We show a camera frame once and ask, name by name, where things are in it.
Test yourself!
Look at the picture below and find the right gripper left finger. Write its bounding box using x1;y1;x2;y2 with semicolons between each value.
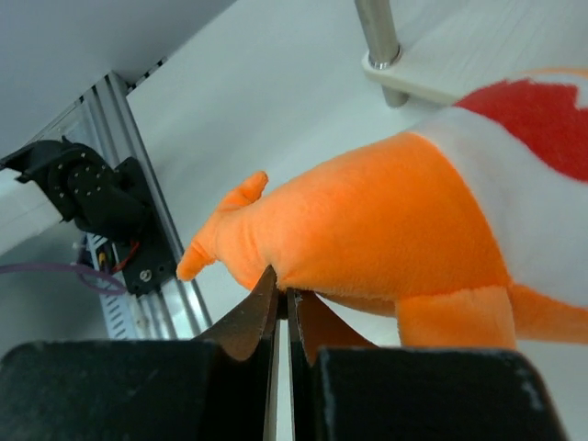
1;268;278;440

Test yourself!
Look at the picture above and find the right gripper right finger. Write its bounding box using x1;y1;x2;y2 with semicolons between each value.
287;290;566;440

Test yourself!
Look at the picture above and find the orange shark plush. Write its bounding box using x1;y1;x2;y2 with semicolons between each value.
176;68;587;349

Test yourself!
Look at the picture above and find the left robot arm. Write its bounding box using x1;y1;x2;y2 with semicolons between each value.
1;139;155;254

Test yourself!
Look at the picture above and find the white two-tier shelf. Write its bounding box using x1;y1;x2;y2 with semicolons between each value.
355;1;587;106

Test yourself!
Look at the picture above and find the aluminium front rail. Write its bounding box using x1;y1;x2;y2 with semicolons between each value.
79;73;211;340

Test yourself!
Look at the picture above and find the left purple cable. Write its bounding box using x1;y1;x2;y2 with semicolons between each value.
0;261;128;298

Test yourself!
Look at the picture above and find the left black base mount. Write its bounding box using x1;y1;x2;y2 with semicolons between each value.
114;157;175;297

